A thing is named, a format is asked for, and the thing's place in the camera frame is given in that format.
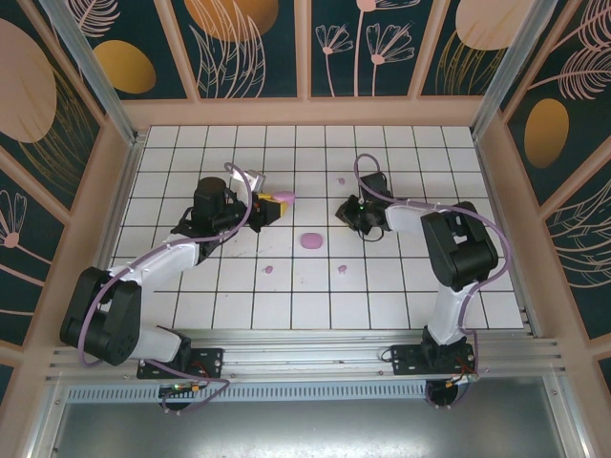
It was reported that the black base cable hub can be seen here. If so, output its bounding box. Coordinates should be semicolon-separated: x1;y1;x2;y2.
426;374;480;410
157;381;214;416

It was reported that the grey metal sheet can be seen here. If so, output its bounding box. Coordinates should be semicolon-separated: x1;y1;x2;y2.
28;400;588;458

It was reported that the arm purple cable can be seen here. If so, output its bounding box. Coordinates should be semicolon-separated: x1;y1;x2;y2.
75;161;254;415
353;153;506;383

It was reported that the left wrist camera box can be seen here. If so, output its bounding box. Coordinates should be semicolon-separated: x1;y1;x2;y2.
232;170;266;194

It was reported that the aluminium corner post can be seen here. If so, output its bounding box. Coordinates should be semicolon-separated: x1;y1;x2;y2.
40;0;144;147
470;0;548;139

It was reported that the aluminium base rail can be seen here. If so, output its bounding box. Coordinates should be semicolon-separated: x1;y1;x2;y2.
47;327;567;383

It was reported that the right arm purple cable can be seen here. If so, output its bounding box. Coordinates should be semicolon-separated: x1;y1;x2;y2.
353;153;506;383

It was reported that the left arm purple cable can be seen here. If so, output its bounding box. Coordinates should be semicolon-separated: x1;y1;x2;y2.
75;161;254;415

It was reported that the aluminium frame bar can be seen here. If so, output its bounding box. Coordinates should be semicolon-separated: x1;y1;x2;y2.
543;376;593;458
21;381;68;458

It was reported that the aluminium table side rail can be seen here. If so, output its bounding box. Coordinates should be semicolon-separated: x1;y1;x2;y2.
474;128;543;338
97;133;144;268

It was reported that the grey slotted cable duct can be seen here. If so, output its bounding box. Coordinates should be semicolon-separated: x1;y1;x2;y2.
64;379;431;405

